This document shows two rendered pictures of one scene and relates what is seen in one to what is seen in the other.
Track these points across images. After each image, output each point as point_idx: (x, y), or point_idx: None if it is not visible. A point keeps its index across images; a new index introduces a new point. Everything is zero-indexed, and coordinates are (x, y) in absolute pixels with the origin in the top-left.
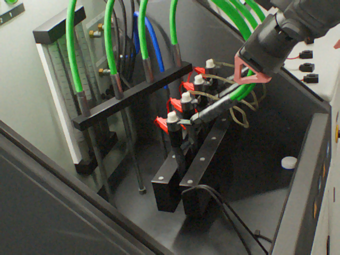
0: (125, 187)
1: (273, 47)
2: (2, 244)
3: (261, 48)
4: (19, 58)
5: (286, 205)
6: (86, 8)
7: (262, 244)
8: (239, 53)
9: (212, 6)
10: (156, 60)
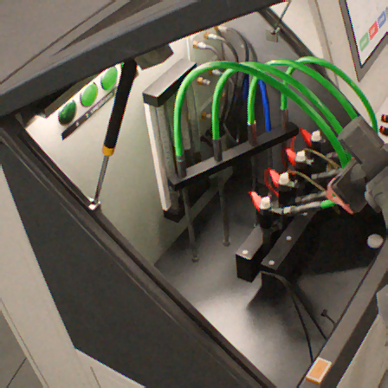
0: (210, 233)
1: (361, 190)
2: (97, 303)
3: (351, 185)
4: (126, 120)
5: (351, 302)
6: (198, 56)
7: (325, 324)
8: (331, 185)
9: (329, 73)
10: (263, 108)
